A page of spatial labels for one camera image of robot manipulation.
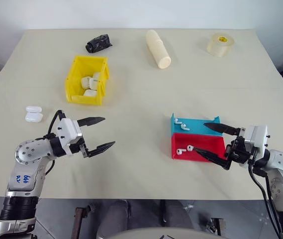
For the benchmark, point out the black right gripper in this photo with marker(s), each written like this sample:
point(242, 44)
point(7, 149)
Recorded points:
point(238, 152)

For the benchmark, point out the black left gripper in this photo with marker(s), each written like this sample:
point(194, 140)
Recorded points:
point(76, 148)

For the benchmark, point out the white charging case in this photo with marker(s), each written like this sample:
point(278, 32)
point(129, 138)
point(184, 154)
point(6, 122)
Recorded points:
point(33, 117)

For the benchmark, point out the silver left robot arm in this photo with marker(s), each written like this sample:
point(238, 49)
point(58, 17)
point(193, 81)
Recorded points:
point(27, 154)

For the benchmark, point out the yellow plastic bin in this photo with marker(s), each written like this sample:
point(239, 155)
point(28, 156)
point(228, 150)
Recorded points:
point(77, 74)

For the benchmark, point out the red plastic tray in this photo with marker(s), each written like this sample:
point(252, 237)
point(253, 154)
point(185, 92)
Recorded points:
point(206, 144)

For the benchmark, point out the blue plastic tray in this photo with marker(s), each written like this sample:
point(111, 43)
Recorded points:
point(196, 127)

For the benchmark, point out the black table leg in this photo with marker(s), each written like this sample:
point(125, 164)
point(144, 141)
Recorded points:
point(163, 210)

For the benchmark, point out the black rolled plastic bag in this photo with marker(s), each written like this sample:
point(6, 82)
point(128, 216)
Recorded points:
point(99, 43)

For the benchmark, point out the translucent tape roll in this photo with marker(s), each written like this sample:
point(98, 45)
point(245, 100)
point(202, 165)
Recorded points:
point(220, 46)

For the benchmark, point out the cream plastic cylinder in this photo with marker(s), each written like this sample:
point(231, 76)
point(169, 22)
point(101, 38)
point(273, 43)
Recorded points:
point(157, 48)

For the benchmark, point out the beige curved robot torso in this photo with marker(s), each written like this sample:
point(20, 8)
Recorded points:
point(156, 234)

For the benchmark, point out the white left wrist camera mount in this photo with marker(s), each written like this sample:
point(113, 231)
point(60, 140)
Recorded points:
point(66, 129)

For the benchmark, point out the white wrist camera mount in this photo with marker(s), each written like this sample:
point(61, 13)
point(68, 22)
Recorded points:
point(66, 129)
point(258, 139)

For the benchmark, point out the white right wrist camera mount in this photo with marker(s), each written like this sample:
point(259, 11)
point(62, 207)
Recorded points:
point(258, 139)

